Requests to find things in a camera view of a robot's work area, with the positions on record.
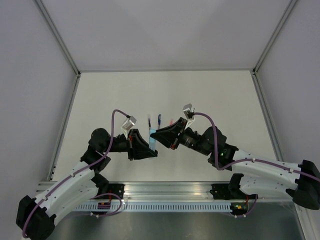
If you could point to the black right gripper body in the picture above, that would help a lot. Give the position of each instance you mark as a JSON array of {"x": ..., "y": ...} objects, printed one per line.
[{"x": 180, "y": 131}]

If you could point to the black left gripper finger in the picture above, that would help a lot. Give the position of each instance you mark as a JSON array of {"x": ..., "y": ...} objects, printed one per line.
[
  {"x": 143, "y": 147},
  {"x": 147, "y": 156}
]

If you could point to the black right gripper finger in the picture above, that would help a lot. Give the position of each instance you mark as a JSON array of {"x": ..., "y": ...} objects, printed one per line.
[
  {"x": 166, "y": 138},
  {"x": 175, "y": 127}
]

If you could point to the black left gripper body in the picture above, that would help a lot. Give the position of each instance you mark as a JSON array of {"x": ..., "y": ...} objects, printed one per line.
[{"x": 132, "y": 147}]

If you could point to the blue highlighter pen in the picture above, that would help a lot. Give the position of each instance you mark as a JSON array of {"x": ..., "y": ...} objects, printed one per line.
[{"x": 152, "y": 143}]

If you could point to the light blue highlighter cap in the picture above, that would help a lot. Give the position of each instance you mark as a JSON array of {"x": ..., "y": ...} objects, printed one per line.
[{"x": 152, "y": 131}]

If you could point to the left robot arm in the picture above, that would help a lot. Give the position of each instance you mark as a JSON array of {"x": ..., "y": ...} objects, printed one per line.
[{"x": 38, "y": 216}]

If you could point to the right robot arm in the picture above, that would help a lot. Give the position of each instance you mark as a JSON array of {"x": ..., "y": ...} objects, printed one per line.
[{"x": 251, "y": 175}]

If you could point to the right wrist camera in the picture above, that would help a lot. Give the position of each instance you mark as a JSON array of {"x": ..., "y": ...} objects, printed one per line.
[{"x": 189, "y": 112}]

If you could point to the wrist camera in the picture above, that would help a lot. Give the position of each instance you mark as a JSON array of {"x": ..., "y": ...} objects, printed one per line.
[
  {"x": 189, "y": 112},
  {"x": 129, "y": 122}
]

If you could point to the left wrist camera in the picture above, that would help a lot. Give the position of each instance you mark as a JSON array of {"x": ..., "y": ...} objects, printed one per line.
[{"x": 129, "y": 122}]

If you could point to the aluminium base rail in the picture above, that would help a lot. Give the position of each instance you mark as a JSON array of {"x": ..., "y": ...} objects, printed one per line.
[{"x": 175, "y": 191}]

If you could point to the white slotted cable duct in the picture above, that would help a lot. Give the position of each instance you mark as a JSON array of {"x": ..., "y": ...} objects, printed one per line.
[{"x": 158, "y": 207}]

